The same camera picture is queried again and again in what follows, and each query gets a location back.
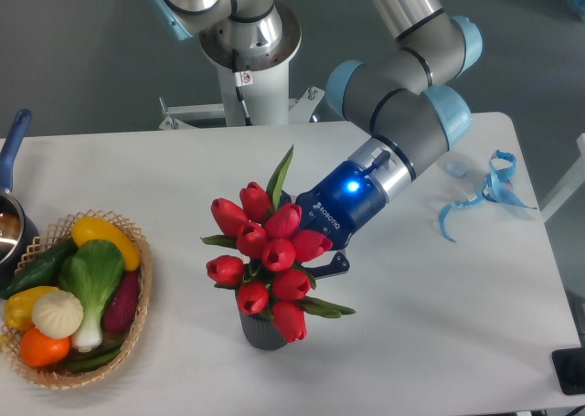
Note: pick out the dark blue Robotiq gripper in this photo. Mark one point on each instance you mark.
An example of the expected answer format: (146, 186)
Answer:
(338, 206)

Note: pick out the red tulip bouquet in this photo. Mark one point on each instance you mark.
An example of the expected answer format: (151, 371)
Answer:
(265, 273)

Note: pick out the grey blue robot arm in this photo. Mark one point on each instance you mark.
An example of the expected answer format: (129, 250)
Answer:
(411, 115)

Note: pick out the dark grey ribbed vase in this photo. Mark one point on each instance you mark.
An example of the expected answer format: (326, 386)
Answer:
(261, 333)

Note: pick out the small clear blue cap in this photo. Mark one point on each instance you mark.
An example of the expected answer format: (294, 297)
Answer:
(456, 169)

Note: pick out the blue ribbon strip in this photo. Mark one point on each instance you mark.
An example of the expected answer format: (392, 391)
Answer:
(497, 188)

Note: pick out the purple sweet potato toy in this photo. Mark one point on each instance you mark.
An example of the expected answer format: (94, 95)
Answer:
(121, 310)

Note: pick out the green bok choy toy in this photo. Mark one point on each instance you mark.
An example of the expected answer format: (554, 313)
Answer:
(92, 274)

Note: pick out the woven bamboo basket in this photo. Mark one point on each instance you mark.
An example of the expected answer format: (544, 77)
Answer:
(57, 377)

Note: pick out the green bean pod toy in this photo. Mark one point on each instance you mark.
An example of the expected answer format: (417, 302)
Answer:
(93, 360)

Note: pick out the cream steamed bun toy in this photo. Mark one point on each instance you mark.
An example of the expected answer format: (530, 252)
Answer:
(57, 314)

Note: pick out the green cucumber toy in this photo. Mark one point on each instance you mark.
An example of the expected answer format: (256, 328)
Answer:
(43, 270)

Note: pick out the black device at edge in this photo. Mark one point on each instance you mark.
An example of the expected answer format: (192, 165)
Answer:
(569, 367)

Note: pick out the orange fruit toy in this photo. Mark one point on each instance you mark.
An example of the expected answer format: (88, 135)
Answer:
(38, 350)

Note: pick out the yellow bell pepper toy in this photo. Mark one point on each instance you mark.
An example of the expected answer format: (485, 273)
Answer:
(18, 308)

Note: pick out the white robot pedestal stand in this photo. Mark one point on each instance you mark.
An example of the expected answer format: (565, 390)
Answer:
(252, 61)

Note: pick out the white frame at right edge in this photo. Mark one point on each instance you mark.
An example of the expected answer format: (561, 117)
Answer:
(571, 181)

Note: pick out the blue handled saucepan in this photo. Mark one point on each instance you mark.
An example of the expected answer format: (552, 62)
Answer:
(17, 229)

